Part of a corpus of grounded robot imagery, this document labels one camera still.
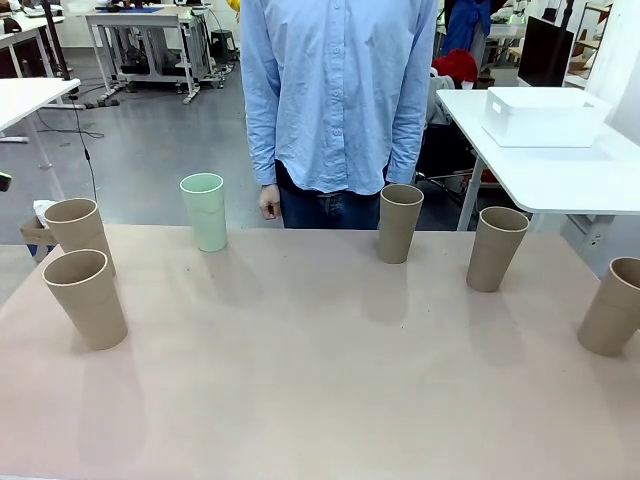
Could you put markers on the white plastic basket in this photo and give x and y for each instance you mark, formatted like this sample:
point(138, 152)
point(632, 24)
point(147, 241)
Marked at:
point(545, 120)

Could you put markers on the black stand pole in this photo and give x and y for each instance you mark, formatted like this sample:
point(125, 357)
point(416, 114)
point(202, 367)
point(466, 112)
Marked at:
point(54, 40)

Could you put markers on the tan paper cup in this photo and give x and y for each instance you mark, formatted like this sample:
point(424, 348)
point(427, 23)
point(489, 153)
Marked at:
point(75, 230)
point(397, 232)
point(492, 260)
point(607, 320)
point(92, 310)

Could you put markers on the white crumpled tissue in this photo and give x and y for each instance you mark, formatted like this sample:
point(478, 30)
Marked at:
point(42, 207)

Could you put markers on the person's left forearm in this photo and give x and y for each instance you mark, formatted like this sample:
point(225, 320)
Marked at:
point(407, 140)

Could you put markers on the white table with rounded corner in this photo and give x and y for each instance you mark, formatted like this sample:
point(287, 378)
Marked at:
point(550, 175)

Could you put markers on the person's right hand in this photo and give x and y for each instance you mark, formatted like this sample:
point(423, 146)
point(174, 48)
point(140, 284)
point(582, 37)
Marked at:
point(270, 202)

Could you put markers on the grey metal workbench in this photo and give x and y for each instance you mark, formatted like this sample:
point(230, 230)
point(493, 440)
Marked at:
point(145, 22)

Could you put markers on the white side table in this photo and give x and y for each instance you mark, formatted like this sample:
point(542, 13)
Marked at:
point(25, 97)

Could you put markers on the red cloth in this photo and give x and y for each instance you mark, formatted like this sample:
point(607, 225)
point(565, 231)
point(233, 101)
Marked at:
point(457, 62)

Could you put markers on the black computer monitor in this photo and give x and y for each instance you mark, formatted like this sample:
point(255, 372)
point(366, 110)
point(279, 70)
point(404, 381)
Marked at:
point(545, 50)

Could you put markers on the white desk with dark frame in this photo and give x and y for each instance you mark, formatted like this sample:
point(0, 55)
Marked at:
point(25, 30)

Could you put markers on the blue jacket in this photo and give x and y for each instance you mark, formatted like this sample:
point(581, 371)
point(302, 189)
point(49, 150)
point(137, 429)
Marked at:
point(467, 25)

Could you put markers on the cardboard box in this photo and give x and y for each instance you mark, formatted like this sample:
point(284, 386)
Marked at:
point(35, 237)

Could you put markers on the person in blue shirt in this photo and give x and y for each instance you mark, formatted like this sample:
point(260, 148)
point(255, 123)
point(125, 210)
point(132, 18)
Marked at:
point(335, 100)

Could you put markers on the pale green cup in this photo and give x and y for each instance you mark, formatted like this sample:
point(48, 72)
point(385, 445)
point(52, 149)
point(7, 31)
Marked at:
point(209, 220)

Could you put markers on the person's right forearm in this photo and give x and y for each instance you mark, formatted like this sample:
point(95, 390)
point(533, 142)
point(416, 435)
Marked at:
point(262, 145)

